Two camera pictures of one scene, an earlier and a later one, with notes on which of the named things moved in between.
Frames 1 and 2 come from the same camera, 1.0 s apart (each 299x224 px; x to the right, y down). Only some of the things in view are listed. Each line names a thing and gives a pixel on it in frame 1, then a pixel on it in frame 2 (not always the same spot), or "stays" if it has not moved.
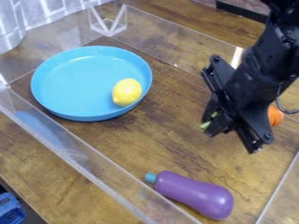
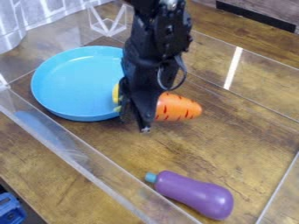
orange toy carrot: x=275 y=115 to x=175 y=108
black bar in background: x=243 y=12 stays
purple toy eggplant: x=210 y=199 stays
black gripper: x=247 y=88 to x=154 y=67
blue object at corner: x=12 y=212 stays
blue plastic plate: x=72 y=81 stays
